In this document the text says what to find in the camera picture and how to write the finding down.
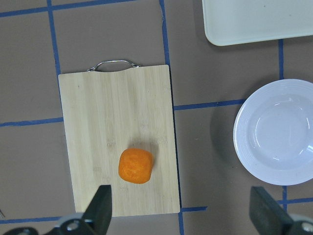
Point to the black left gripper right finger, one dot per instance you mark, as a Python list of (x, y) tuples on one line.
[(266, 214)]

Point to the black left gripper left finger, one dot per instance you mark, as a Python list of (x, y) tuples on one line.
[(98, 214)]

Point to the orange fruit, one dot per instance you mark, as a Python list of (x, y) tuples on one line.
[(135, 165)]

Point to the white round plate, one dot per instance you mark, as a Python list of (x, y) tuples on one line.
[(273, 132)]

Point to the cream bear tray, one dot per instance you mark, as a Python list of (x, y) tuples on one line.
[(232, 22)]

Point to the bamboo cutting board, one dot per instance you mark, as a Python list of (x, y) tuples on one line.
[(106, 113)]

